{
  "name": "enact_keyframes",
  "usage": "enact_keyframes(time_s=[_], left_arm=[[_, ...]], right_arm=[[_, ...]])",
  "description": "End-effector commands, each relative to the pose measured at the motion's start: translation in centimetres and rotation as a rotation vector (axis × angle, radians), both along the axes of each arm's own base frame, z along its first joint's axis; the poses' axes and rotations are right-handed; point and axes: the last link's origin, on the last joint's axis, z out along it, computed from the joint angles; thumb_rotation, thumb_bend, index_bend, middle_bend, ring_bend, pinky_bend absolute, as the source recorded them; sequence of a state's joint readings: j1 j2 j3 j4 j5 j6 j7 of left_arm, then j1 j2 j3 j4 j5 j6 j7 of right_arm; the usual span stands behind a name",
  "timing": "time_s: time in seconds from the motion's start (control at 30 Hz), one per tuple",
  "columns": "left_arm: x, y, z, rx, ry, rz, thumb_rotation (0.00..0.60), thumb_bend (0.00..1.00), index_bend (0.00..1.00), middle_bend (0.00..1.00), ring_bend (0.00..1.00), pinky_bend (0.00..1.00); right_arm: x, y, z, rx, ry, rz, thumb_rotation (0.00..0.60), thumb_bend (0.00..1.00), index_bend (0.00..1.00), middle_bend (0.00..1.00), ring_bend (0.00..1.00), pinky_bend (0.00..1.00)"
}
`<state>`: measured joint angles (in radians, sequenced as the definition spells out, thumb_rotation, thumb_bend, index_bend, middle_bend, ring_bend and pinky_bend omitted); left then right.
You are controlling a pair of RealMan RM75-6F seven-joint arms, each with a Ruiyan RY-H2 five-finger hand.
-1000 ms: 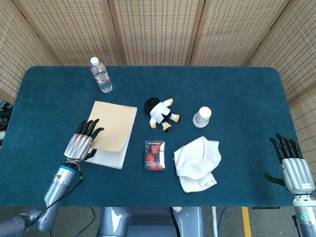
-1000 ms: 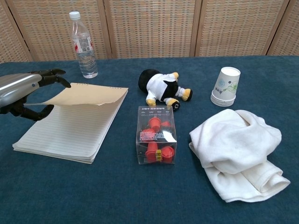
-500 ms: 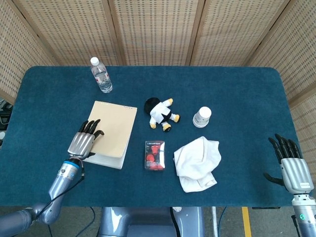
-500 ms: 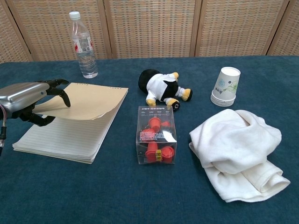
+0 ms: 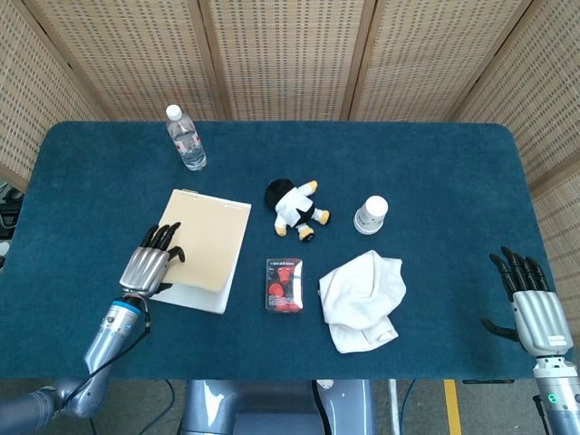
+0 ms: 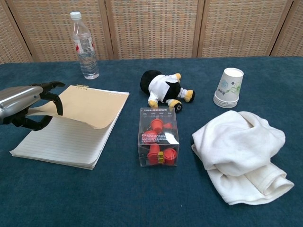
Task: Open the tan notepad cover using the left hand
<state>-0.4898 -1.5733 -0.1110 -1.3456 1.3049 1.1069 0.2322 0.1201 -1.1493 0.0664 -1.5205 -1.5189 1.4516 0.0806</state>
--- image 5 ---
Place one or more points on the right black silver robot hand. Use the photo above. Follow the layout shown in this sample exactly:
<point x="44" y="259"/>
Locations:
<point x="539" y="317"/>

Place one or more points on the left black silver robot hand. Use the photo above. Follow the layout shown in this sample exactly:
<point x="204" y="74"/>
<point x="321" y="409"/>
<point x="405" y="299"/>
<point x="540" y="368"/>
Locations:
<point x="145" y="267"/>

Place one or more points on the tan cover notepad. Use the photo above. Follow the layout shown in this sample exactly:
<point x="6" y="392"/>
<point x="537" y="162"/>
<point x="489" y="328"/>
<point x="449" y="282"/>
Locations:
<point x="208" y="240"/>

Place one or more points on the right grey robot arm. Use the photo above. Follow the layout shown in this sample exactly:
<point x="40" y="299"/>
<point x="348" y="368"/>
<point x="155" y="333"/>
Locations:
<point x="559" y="403"/>

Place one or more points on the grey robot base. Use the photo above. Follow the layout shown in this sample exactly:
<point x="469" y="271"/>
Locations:
<point x="254" y="408"/>

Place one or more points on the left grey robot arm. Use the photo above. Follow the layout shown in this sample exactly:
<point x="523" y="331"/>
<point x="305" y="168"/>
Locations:
<point x="109" y="337"/>

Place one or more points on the black flat bar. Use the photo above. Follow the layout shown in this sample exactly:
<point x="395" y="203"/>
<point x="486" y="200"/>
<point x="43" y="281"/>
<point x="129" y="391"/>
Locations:
<point x="489" y="382"/>

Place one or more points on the clear plastic water bottle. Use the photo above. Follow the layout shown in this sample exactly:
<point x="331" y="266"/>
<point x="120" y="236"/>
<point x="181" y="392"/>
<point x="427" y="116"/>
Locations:
<point x="190" y="145"/>

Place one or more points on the black red card box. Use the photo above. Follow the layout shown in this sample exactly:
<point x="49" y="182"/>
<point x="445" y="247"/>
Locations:
<point x="284" y="285"/>

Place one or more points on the black equipment pile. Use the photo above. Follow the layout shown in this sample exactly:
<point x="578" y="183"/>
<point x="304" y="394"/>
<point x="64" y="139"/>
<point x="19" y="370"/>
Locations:
<point x="10" y="213"/>

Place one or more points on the black white plush doll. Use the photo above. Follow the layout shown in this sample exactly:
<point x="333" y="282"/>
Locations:
<point x="294" y="208"/>

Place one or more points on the white metal pole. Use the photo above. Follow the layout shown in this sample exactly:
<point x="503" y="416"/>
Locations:
<point x="393" y="403"/>

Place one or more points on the crumpled white cloth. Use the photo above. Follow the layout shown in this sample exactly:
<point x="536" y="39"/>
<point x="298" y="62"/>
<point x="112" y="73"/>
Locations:
<point x="362" y="299"/>

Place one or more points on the dark teal table mat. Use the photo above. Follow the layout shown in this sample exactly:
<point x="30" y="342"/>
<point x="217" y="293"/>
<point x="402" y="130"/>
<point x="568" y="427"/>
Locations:
<point x="430" y="172"/>

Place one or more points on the white paper cup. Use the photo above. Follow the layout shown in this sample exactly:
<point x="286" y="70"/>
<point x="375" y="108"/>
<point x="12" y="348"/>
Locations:
<point x="371" y="215"/>

